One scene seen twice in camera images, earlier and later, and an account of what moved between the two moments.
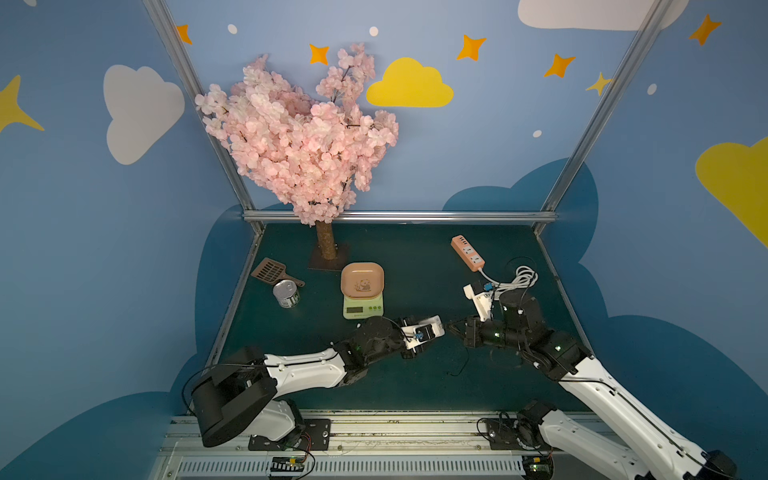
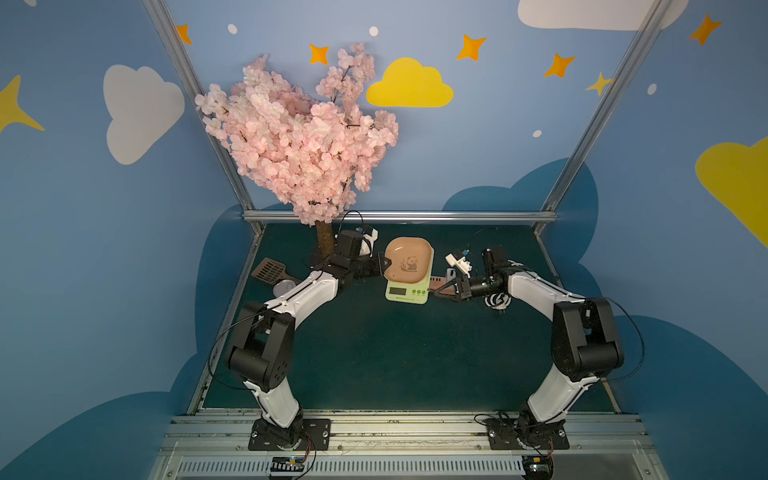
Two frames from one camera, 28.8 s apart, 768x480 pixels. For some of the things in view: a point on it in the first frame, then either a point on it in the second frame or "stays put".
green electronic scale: (363, 308) -> (416, 292)
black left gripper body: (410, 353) -> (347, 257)
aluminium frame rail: (414, 216) stays put
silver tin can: (286, 293) stays put
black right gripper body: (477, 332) -> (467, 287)
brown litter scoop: (273, 272) stays put
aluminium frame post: (649, 32) stays put
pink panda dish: (362, 279) -> (411, 259)
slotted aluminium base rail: (365, 446) stays put
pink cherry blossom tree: (315, 153) stays put
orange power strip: (467, 253) -> (438, 281)
